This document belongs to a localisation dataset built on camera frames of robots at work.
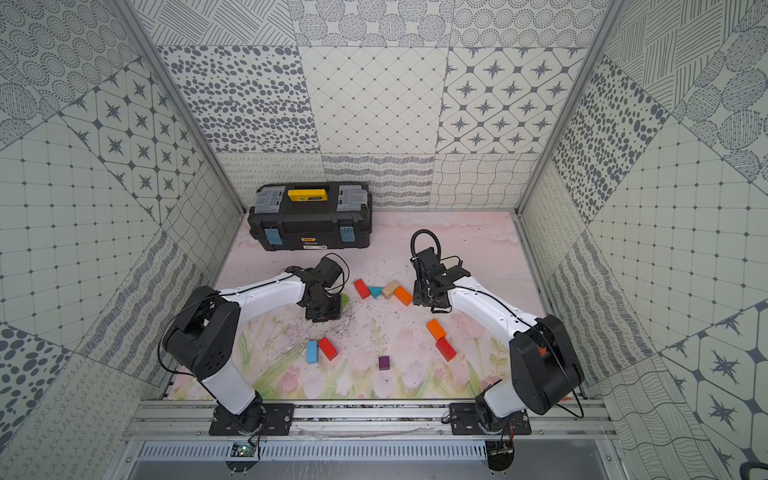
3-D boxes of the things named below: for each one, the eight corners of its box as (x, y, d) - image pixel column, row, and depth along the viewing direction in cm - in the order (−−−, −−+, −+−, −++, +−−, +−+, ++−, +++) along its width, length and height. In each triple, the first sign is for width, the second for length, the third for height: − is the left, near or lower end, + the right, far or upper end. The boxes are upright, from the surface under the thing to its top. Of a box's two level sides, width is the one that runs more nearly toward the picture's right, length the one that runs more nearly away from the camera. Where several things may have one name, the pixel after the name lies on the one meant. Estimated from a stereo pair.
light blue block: (308, 364, 85) (306, 361, 83) (308, 345, 89) (306, 341, 86) (318, 362, 85) (316, 359, 83) (318, 343, 89) (316, 339, 87)
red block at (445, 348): (447, 362, 86) (448, 360, 84) (434, 344, 89) (434, 341, 87) (456, 356, 87) (457, 353, 85) (442, 338, 90) (443, 335, 88)
